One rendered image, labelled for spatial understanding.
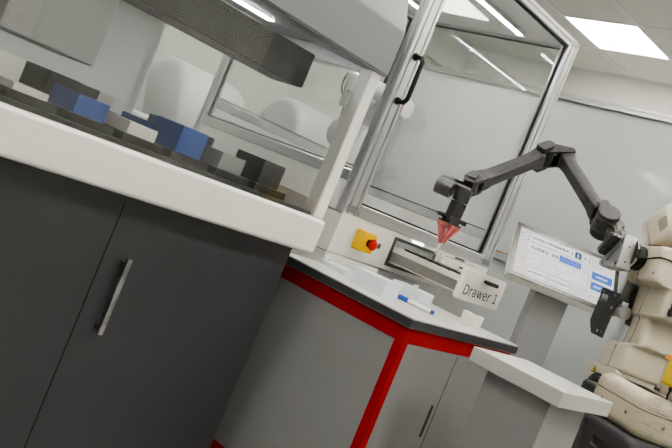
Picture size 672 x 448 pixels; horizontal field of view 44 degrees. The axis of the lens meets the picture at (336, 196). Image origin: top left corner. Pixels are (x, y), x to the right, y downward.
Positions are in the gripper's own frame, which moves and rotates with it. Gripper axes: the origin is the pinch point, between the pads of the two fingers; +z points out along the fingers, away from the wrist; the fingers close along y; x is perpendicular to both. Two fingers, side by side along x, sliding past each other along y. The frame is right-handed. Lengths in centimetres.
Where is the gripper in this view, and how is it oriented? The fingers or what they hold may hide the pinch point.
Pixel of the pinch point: (441, 241)
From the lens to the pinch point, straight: 285.6
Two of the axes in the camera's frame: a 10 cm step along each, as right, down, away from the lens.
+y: -6.3, -2.8, -7.3
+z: -4.1, 9.1, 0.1
